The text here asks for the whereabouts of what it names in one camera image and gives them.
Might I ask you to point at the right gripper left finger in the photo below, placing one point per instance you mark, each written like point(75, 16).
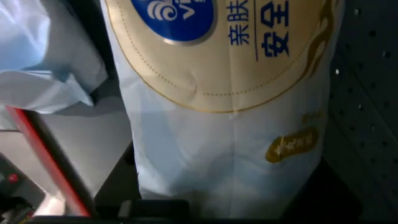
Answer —
point(119, 183)

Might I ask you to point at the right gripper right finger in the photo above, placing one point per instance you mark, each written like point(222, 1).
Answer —
point(323, 196)

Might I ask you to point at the pale blue tissue pack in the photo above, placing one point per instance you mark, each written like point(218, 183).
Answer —
point(37, 46)
point(217, 149)

